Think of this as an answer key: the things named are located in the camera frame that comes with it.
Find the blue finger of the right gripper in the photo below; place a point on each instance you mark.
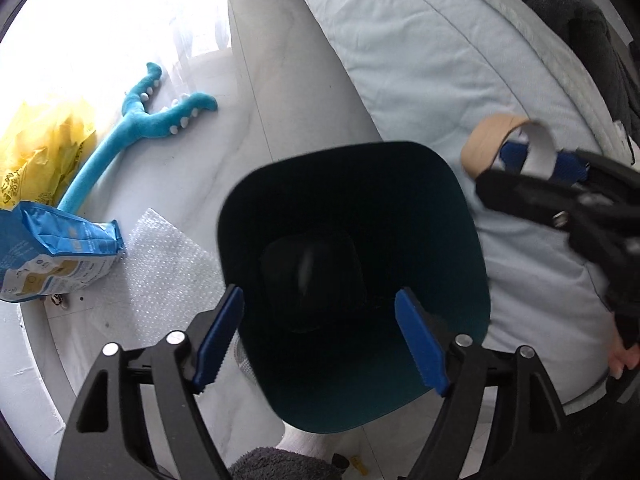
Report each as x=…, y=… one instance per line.
x=513, y=155
x=569, y=168

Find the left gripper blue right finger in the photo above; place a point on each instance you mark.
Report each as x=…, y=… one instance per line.
x=425, y=340

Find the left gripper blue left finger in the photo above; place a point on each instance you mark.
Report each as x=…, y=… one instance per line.
x=216, y=329

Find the brown tape roll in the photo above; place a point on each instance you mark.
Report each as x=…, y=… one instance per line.
x=505, y=142

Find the dark teal trash bin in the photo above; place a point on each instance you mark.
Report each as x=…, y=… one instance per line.
x=320, y=245

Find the person's right hand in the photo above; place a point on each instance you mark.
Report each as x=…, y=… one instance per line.
x=621, y=358

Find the bubble wrap sheet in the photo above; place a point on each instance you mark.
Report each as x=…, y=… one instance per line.
x=161, y=282

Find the grey fleece sleeve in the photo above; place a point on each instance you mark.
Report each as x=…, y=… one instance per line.
x=276, y=464

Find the bed with grey sheet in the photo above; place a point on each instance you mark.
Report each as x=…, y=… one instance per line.
x=462, y=77

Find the dark grey fleece blanket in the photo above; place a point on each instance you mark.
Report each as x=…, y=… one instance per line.
x=582, y=25

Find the blue white food bag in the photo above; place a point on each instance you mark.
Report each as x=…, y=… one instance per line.
x=46, y=252

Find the blue plush toy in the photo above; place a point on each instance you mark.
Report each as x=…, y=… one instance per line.
x=136, y=124

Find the yellow plastic bag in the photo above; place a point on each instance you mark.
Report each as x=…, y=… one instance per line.
x=43, y=149

